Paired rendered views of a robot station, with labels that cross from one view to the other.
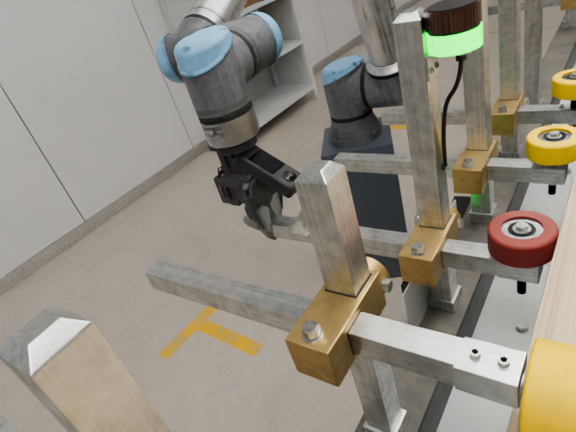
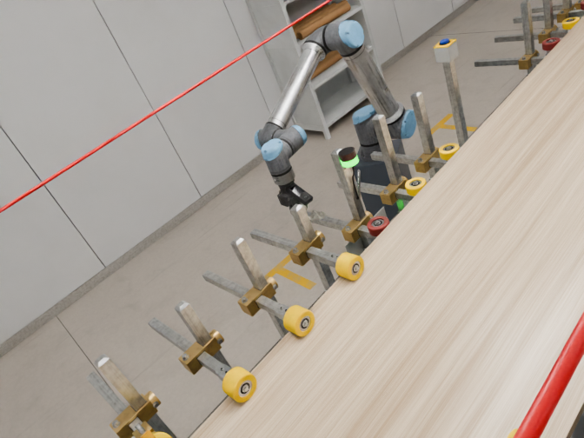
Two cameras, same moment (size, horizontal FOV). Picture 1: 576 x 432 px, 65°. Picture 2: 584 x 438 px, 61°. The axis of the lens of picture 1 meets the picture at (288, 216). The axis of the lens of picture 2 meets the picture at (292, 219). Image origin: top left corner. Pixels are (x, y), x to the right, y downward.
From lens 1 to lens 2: 1.27 m
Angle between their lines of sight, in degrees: 12
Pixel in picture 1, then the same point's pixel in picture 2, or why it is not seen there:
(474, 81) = (386, 156)
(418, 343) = (321, 254)
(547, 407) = (339, 265)
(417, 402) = not seen: hidden behind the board
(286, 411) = not seen: hidden behind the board
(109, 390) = (247, 251)
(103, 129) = (214, 129)
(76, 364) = (242, 245)
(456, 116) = (403, 160)
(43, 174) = (175, 163)
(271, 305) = (288, 244)
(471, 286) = not seen: hidden behind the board
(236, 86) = (283, 162)
